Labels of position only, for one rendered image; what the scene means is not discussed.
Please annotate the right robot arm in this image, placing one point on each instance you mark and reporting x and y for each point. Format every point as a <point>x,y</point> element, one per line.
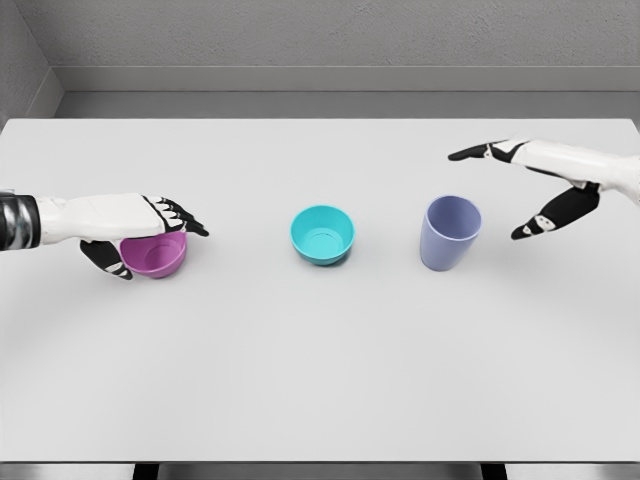
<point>624,175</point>

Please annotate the purple bowl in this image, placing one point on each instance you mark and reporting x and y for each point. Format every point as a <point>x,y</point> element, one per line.
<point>157,257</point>

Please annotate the turquoise bowl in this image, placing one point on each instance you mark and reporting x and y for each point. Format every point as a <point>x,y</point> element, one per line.
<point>322,235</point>

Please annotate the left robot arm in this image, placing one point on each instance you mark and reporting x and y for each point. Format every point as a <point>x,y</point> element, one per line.
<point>30,220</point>

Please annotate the lavender cup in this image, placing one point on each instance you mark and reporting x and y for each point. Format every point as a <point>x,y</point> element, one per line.
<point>447,232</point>

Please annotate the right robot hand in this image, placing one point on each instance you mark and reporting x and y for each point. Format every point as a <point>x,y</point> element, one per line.
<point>560,162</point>

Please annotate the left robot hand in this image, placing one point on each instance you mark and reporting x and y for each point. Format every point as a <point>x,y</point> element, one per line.
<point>120,212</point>

